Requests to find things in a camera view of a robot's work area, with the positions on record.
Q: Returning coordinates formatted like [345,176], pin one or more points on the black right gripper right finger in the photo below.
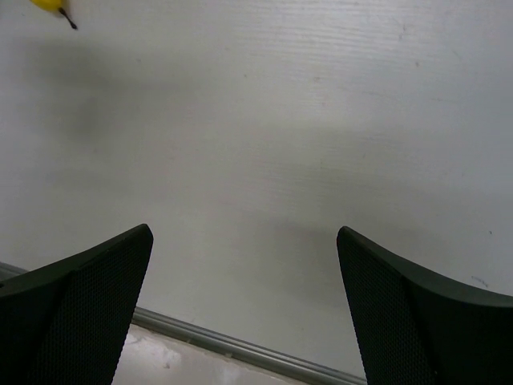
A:
[415,326]

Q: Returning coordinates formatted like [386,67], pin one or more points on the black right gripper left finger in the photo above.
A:
[66,322]

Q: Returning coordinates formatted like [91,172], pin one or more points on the yellow fake pear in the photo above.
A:
[56,7]

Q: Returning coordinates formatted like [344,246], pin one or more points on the white front cover panel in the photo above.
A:
[150,358]

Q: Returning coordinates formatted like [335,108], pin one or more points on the aluminium table frame rail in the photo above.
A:
[219,343]

